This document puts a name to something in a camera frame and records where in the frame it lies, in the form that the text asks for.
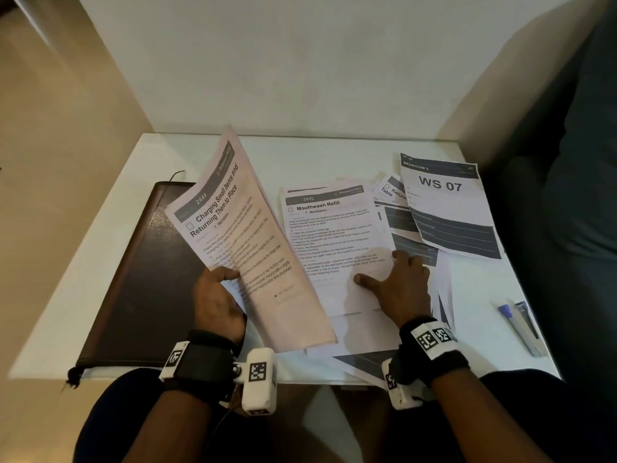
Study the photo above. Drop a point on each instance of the person's left hand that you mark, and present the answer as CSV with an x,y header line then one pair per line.
x,y
214,308

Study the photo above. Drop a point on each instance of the person's left forearm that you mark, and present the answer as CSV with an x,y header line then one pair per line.
x,y
178,424

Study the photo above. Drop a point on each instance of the person's left thumb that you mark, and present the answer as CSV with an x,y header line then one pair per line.
x,y
224,274

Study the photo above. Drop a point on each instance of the white sheet with large lettering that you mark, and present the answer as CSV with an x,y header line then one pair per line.
x,y
448,207

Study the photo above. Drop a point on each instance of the white sheet with dark edge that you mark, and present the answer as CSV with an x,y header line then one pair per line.
x,y
442,294

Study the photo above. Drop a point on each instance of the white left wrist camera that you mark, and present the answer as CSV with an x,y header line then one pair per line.
x,y
258,380

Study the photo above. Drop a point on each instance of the printed sheet with dark bands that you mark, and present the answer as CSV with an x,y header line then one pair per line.
x,y
402,221

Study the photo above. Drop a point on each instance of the pinkish printed instruction sheet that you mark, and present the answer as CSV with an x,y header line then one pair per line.
x,y
241,226

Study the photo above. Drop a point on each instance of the white printed instruction sheet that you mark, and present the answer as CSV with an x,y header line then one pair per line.
x,y
332,236

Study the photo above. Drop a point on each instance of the person's right hand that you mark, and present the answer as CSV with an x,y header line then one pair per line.
x,y
402,294

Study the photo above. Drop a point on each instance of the person's right forearm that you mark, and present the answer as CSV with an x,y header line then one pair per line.
x,y
487,419

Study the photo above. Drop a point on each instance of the dark brown leather folder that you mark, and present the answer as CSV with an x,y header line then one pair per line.
x,y
144,284

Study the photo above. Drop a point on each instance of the dark grey pen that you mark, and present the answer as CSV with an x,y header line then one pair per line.
x,y
530,323

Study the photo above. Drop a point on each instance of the white sheet with dark corner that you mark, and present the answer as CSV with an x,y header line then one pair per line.
x,y
366,362

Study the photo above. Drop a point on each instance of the person's right thumb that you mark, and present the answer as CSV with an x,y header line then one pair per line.
x,y
369,280

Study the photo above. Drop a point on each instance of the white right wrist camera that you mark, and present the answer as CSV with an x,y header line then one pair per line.
x,y
400,388

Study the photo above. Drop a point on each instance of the blank white paper sheet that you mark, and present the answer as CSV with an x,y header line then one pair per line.
x,y
356,332

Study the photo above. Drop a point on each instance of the pen with purple cap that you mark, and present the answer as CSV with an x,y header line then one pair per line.
x,y
518,327

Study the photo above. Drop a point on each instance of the person's dark trousers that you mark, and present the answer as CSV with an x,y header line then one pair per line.
x,y
108,419

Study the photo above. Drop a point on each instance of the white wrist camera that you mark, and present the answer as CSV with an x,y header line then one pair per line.
x,y
400,388
258,380

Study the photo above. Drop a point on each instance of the dark grey upholstered sofa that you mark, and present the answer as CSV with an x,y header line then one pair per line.
x,y
573,212

